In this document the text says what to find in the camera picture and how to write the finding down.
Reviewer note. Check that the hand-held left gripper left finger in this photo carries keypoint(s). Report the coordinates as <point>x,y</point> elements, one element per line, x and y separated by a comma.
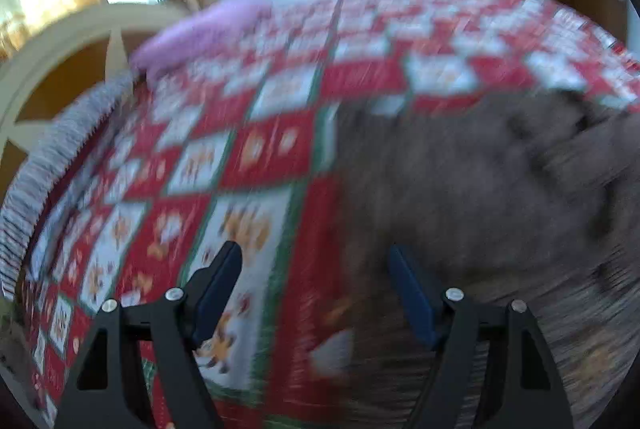
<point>220,290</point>

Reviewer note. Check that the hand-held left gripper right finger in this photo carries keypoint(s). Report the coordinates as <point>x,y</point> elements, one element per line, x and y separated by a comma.
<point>412,295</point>

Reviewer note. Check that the brown knit sweater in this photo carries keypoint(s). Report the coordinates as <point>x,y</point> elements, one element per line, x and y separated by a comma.
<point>475,189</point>

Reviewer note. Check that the red checkered printed blanket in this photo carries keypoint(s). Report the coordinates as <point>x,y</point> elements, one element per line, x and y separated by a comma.
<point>250,149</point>

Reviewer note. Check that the grey striped pillow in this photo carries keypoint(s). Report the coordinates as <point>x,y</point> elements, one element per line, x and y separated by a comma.
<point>45,159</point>

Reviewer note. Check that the pink folded blanket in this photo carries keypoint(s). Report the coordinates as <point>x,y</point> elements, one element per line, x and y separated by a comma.
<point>200,31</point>

